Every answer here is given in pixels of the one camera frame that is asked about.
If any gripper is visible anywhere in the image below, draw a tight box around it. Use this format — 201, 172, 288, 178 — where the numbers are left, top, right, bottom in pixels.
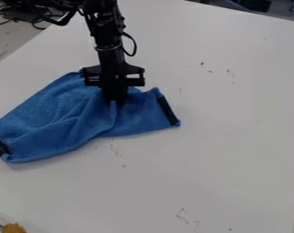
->
78, 45, 147, 106

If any blue cloth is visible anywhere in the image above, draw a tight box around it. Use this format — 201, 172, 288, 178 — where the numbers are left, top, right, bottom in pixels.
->
0, 71, 182, 165

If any yellow toy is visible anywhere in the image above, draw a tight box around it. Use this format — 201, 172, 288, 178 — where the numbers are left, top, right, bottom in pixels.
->
0, 222, 28, 233

